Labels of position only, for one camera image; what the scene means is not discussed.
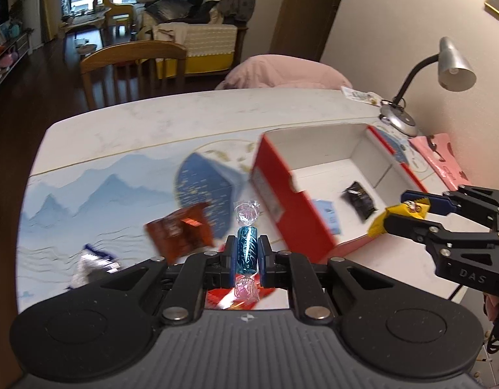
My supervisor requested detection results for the red cardboard box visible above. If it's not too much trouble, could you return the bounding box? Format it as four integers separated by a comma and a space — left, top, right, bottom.
249, 124, 430, 264

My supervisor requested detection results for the red foil packet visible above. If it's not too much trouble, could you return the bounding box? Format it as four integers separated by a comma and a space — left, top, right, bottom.
205, 287, 274, 311

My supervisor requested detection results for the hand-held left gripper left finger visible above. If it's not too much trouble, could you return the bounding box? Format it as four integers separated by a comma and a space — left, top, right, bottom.
111, 236, 239, 325

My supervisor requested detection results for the grey backpack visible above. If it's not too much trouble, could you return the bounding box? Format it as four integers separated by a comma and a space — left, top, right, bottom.
219, 0, 257, 26

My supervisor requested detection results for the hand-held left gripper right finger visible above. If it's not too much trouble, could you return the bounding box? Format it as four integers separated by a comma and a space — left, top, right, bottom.
258, 236, 385, 325

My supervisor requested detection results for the reddish-brown snack packet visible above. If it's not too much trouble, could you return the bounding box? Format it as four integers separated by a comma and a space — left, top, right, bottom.
144, 203, 215, 264

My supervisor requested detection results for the silver desk lamp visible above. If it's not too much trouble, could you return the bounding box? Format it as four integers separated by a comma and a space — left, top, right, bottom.
379, 36, 477, 137

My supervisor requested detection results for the white snack packet blue edge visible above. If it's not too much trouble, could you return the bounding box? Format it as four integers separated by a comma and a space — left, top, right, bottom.
67, 244, 124, 290

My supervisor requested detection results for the sofa with cream cover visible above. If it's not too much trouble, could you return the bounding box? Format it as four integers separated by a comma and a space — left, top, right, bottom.
141, 0, 248, 78

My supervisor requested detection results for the blue card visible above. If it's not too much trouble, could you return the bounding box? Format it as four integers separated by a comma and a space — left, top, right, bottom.
312, 198, 342, 236

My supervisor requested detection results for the blue twist-wrapped candy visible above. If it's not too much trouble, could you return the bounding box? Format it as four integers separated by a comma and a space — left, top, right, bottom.
232, 199, 261, 304

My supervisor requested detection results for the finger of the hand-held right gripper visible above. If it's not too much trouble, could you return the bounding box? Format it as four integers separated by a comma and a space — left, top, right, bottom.
400, 185, 499, 230
384, 211, 499, 254

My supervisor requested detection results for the tv cabinet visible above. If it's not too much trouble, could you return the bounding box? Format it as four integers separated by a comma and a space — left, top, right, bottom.
0, 32, 35, 95

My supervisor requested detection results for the wooden coffee table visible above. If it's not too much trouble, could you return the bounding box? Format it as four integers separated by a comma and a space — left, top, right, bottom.
58, 7, 112, 47

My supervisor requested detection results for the wooden chair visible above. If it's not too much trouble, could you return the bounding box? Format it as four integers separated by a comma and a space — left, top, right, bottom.
80, 41, 188, 110

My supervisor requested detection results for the wooden door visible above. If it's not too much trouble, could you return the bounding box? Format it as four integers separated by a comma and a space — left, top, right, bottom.
270, 0, 352, 64

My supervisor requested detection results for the white paper tag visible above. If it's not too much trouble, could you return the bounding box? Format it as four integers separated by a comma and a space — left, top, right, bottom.
341, 87, 383, 107

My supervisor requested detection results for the yellow snack packet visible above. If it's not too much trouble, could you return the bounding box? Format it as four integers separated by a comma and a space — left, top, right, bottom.
367, 196, 431, 238

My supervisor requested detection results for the black snack packet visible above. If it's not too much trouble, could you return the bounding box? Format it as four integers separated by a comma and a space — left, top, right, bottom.
341, 181, 377, 222

